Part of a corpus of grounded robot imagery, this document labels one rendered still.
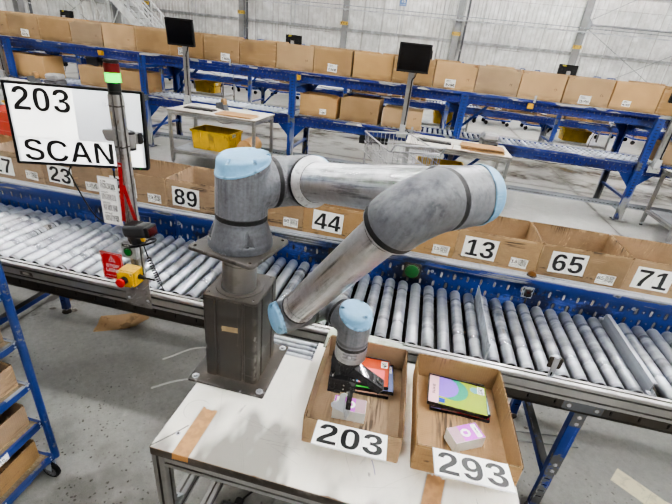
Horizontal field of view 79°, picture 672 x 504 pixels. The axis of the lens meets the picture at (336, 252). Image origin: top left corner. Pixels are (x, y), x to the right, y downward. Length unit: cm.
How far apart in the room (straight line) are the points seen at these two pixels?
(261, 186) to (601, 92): 603
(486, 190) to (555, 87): 590
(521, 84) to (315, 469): 593
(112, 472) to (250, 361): 108
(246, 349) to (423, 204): 84
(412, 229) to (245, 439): 85
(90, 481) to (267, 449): 115
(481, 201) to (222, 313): 85
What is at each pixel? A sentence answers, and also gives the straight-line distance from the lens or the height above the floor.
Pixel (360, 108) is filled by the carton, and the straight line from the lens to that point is 630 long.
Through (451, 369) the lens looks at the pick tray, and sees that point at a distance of 155.
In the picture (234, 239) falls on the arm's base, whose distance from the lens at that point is 117.
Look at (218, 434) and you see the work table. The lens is 133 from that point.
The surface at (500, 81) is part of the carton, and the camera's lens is 651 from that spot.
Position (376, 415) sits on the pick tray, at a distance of 139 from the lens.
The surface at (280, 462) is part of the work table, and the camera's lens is 127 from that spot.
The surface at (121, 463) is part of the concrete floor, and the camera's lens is 230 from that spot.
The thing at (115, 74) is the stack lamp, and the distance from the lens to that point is 170.
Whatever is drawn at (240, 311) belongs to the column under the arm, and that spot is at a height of 104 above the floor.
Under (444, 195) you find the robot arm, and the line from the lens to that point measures 70.
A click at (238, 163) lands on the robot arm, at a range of 111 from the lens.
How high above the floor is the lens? 178
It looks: 27 degrees down
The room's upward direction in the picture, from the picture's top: 6 degrees clockwise
